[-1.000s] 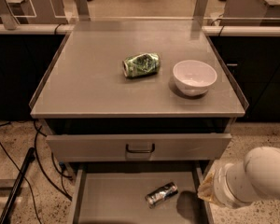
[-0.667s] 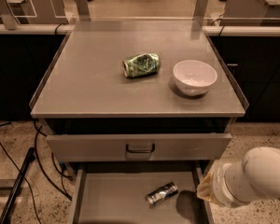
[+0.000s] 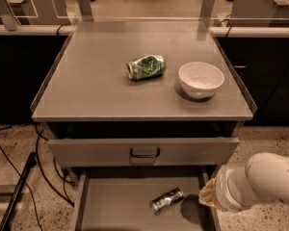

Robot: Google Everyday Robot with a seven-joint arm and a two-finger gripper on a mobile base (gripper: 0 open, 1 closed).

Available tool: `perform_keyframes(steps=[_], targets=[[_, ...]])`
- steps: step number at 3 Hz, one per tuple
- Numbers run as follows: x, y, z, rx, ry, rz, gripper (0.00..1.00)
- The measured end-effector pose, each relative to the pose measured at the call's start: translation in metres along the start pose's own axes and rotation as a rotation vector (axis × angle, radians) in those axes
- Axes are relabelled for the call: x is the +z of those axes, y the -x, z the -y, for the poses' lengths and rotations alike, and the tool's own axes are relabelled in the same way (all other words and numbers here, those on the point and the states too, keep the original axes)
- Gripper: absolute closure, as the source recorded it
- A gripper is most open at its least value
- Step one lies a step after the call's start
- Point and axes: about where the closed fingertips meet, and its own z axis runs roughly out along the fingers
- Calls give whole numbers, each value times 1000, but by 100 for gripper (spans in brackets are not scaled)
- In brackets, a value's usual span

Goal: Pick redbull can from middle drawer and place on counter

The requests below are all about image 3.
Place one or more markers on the grey top drawer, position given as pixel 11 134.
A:
pixel 115 152

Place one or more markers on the clear acrylic barrier panel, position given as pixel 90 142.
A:
pixel 111 10

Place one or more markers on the black bar on floor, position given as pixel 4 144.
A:
pixel 5 224

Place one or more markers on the silver blue redbull can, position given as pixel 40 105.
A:
pixel 166 200

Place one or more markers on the grey open middle drawer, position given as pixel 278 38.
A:
pixel 117 199

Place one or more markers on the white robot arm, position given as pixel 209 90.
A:
pixel 264 179

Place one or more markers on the grey metal post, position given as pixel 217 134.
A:
pixel 206 10
pixel 7 17
pixel 85 10

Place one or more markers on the crushed green soda can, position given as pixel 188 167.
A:
pixel 146 67

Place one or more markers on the grey metal post far left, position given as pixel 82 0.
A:
pixel 7 17

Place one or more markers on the grey background desk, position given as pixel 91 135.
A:
pixel 39 12
pixel 259 13

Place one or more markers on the grey background desk right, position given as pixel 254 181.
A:
pixel 259 13

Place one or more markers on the black drawer handle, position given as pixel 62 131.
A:
pixel 134 154

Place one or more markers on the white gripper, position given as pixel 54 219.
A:
pixel 221 190

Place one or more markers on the grey metal drawer cabinet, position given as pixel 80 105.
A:
pixel 87 94

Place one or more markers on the grey metal post right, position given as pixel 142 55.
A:
pixel 206 10

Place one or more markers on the grey background desk left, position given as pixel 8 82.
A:
pixel 39 12

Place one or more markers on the white ceramic bowl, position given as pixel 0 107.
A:
pixel 200 80

